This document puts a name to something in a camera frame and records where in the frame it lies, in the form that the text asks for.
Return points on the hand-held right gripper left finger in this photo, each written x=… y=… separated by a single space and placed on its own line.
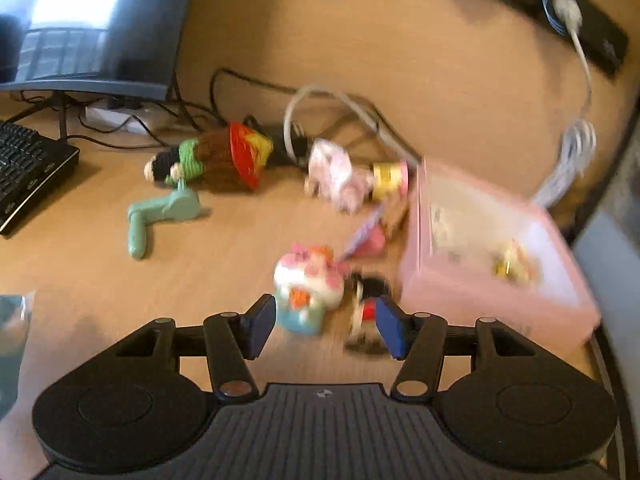
x=262 y=325

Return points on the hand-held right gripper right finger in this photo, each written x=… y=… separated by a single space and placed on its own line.
x=392 y=330

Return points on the black red figure toy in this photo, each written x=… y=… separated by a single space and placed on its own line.
x=367 y=290

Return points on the white pink cupcake toy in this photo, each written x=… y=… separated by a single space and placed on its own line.
x=305 y=285

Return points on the pink storage box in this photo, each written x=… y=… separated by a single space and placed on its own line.
x=475 y=305

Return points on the teal plastic toy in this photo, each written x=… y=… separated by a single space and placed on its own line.
x=175 y=207

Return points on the crocheted doll with red hat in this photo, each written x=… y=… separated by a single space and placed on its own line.
x=215 y=160

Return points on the pink purple toy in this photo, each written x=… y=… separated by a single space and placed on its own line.
x=370 y=237

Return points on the small yellow toy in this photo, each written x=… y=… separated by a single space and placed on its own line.
x=515 y=262

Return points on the yellow pink cylinder toy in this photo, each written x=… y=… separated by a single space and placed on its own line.
x=390 y=180

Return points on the white pink plush toy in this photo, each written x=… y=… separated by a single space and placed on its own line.
x=335 y=175

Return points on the grey computer case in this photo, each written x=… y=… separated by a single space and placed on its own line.
x=615 y=260

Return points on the teal plastic bag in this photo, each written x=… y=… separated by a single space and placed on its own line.
x=12 y=350

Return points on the white power adapter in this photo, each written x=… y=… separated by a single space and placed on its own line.
x=112 y=115

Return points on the black keyboard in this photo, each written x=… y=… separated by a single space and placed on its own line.
x=25 y=170

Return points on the black monitor stand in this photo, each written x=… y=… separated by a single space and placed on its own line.
x=55 y=105

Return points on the black computer monitor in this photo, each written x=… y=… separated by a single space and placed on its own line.
x=75 y=10

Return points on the black socket panel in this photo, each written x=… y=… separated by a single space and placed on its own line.
x=600 y=25

